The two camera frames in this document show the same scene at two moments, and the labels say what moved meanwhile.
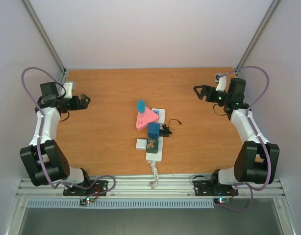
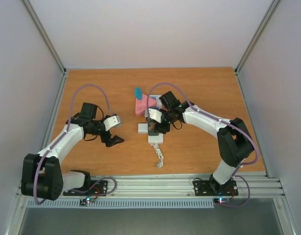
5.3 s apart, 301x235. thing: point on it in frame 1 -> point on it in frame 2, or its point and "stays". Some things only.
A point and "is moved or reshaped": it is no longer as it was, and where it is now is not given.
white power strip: [157, 157] is moved or reshaped
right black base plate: [207, 188] stays
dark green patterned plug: [152, 146] -> [151, 127]
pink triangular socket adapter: [143, 119] -> [140, 105]
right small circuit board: [220, 200] stays
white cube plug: [141, 144] -> [142, 128]
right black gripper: [209, 90] -> [162, 128]
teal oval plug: [141, 105] -> [138, 93]
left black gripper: [84, 104] -> [112, 141]
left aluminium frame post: [46, 36] stays
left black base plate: [91, 188] stays
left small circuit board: [83, 201] stays
